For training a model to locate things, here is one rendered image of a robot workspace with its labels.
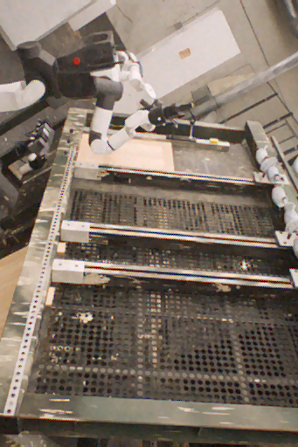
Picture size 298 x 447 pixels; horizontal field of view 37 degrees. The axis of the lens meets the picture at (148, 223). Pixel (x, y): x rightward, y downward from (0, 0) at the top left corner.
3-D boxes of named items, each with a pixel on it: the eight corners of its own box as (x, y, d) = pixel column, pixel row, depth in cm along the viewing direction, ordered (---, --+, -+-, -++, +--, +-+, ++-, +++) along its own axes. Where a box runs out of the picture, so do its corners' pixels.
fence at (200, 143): (83, 132, 290) (83, 127, 287) (227, 147, 298) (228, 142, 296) (82, 135, 286) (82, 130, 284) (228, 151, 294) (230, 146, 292)
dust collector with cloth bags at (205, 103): (142, 111, 882) (246, 51, 815) (159, 140, 910) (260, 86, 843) (135, 133, 763) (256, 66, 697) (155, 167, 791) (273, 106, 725)
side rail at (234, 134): (86, 123, 313) (86, 108, 307) (240, 140, 323) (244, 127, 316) (86, 127, 309) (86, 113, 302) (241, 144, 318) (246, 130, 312)
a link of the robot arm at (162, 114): (173, 98, 207) (150, 106, 212) (178, 119, 208) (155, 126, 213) (183, 99, 218) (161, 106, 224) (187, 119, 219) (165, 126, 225)
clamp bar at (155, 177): (75, 169, 253) (77, 131, 238) (280, 189, 263) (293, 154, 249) (73, 179, 245) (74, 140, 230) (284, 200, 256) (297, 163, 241)
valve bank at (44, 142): (21, 125, 286) (51, 106, 279) (35, 142, 294) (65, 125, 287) (2, 165, 247) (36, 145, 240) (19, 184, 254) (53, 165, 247)
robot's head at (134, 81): (123, 80, 232) (140, 78, 232) (121, 65, 236) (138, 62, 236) (125, 88, 239) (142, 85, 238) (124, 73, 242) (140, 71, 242)
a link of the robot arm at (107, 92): (93, 107, 216) (100, 79, 211) (87, 102, 223) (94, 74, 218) (115, 112, 221) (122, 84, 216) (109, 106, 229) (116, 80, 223)
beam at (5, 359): (69, 121, 312) (69, 106, 306) (86, 123, 313) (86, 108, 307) (-20, 434, 139) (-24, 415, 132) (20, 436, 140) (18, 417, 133)
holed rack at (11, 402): (71, 147, 263) (71, 146, 262) (76, 147, 263) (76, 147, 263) (3, 416, 133) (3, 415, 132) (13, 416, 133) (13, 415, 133)
